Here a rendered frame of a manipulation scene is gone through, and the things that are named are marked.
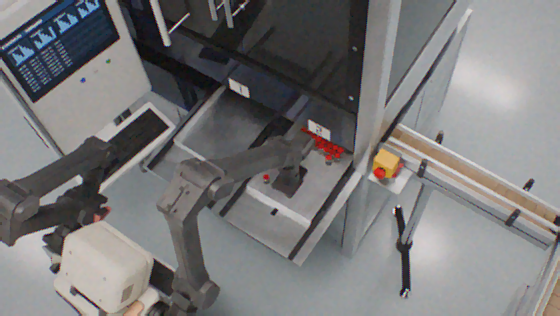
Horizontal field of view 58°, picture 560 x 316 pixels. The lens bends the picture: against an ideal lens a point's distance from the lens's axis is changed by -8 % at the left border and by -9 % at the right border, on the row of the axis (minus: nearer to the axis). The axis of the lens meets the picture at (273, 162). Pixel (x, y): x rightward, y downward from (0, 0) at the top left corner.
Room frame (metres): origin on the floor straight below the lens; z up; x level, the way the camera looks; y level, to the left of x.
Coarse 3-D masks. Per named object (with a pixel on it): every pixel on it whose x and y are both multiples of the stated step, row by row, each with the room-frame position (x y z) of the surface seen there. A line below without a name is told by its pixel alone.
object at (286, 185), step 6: (300, 168) 0.77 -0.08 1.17; (306, 168) 0.77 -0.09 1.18; (300, 174) 0.75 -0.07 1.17; (276, 180) 0.74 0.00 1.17; (282, 180) 0.73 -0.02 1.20; (288, 180) 0.72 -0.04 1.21; (294, 180) 0.72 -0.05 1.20; (300, 180) 0.73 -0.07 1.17; (276, 186) 0.72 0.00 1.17; (282, 186) 0.72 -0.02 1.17; (288, 186) 0.72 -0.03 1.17; (294, 186) 0.72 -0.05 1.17; (282, 192) 0.70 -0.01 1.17; (288, 192) 0.70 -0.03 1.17
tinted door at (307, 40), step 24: (240, 0) 1.18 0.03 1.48; (264, 0) 1.12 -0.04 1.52; (288, 0) 1.07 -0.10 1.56; (312, 0) 1.02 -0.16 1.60; (336, 0) 0.97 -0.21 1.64; (240, 24) 1.19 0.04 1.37; (264, 24) 1.13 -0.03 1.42; (288, 24) 1.07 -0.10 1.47; (312, 24) 1.02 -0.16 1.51; (336, 24) 0.97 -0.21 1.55; (264, 48) 1.14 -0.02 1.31; (288, 48) 1.07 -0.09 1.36; (312, 48) 1.02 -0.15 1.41; (336, 48) 0.97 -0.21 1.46; (288, 72) 1.08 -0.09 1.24; (312, 72) 1.02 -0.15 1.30; (336, 72) 0.97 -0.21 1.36; (336, 96) 0.96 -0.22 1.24
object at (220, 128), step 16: (224, 96) 1.30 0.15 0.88; (240, 96) 1.28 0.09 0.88; (208, 112) 1.23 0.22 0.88; (224, 112) 1.22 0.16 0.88; (240, 112) 1.21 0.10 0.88; (256, 112) 1.20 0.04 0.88; (272, 112) 1.19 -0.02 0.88; (192, 128) 1.17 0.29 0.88; (208, 128) 1.16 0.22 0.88; (224, 128) 1.15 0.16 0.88; (240, 128) 1.14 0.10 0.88; (256, 128) 1.13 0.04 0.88; (176, 144) 1.10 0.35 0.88; (192, 144) 1.10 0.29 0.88; (208, 144) 1.09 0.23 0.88; (224, 144) 1.08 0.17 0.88; (240, 144) 1.07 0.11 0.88
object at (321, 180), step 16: (304, 160) 0.96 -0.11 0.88; (320, 160) 0.95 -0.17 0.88; (352, 160) 0.92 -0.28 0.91; (256, 176) 0.92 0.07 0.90; (272, 176) 0.92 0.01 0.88; (304, 176) 0.90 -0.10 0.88; (320, 176) 0.89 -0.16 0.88; (336, 176) 0.88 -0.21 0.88; (256, 192) 0.85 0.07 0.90; (272, 192) 0.85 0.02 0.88; (304, 192) 0.84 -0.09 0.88; (320, 192) 0.83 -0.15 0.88; (288, 208) 0.77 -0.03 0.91; (304, 208) 0.78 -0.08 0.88; (320, 208) 0.76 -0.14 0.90
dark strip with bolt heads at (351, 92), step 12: (360, 0) 0.92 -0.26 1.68; (360, 12) 0.92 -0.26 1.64; (360, 24) 0.92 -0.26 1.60; (360, 36) 0.92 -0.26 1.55; (348, 48) 0.94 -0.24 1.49; (360, 48) 0.91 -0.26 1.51; (348, 60) 0.94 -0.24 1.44; (360, 60) 0.91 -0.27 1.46; (348, 72) 0.93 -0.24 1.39; (360, 72) 0.91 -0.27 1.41; (348, 84) 0.93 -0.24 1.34; (348, 96) 0.93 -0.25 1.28; (348, 108) 0.93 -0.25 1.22
